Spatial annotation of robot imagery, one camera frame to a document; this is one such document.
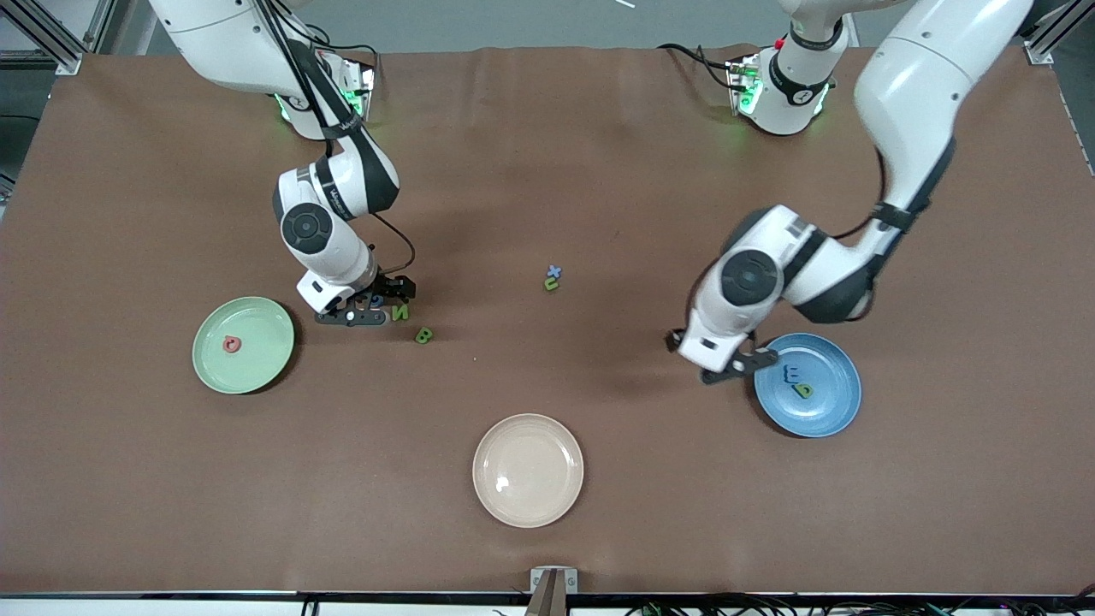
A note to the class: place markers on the green foam letter N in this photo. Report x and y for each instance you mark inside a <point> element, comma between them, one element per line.
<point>400,312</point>

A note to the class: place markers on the blue foam letter m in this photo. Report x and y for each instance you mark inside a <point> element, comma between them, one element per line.
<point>793,373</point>

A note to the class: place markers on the green letter D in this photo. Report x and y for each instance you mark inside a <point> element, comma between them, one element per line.
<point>802,391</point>

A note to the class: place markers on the green foam letter B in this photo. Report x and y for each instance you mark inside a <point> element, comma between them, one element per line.
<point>423,335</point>

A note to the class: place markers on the red foam letter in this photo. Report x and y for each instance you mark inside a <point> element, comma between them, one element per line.
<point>232,344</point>

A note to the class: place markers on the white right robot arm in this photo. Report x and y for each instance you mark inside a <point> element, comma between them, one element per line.
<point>231,43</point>

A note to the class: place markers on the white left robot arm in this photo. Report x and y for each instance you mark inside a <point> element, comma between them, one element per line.
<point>915,85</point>

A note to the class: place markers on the green plastic plate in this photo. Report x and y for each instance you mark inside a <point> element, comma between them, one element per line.
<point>257,359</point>

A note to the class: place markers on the blue plastic plate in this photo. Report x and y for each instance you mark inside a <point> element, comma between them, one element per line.
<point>834,402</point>

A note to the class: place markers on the brown table cover sheet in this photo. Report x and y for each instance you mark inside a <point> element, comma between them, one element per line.
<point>599,171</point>

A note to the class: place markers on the beige plastic plate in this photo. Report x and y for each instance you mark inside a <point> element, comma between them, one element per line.
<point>528,479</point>

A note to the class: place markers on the metal camera pole bracket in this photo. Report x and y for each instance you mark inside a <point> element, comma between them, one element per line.
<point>571,582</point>

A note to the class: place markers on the grey camera pole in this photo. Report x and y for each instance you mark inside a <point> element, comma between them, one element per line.
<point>547,599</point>

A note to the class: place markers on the aluminium frame profile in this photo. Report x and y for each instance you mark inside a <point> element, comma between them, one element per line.
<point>1048,34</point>
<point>43,60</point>

